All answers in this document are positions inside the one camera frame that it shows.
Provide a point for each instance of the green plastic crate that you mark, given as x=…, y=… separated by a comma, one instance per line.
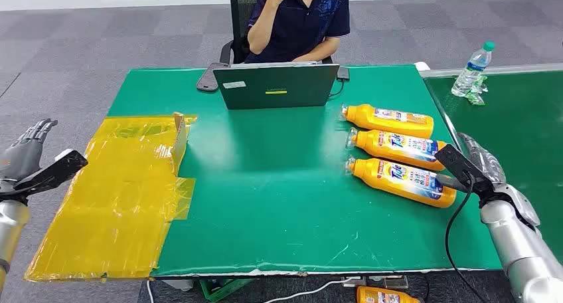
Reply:
x=220, y=290

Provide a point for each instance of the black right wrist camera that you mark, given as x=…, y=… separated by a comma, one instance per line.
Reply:
x=462, y=166

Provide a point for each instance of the yellow taped cardboard sheet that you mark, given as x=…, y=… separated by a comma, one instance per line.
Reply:
x=114, y=195

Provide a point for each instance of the orange detergent bottle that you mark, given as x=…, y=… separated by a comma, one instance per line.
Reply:
x=374, y=143
x=374, y=173
x=365, y=118
x=374, y=295

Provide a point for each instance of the dark green laptop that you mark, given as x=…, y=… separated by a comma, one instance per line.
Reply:
x=272, y=83

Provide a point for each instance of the dark grey smartphone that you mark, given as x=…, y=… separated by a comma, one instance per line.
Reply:
x=209, y=78

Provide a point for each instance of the black power adapter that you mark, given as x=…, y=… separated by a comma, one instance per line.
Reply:
x=343, y=73

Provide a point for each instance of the person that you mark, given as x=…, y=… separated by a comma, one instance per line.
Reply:
x=299, y=23

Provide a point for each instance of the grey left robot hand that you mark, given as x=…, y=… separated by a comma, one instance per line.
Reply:
x=22, y=158

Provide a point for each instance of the clear water bottle green cap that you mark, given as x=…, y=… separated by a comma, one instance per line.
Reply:
x=473, y=70

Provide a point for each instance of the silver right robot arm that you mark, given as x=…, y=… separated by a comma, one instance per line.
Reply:
x=519, y=248

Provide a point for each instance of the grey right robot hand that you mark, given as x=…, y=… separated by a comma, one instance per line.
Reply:
x=484, y=160

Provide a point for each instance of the black office chair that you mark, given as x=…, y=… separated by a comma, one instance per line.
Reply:
x=242, y=6

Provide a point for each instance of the white power strip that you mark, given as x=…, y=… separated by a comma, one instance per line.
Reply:
x=391, y=282

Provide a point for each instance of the crumpled green wrapper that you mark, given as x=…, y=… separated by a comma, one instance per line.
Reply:
x=476, y=94

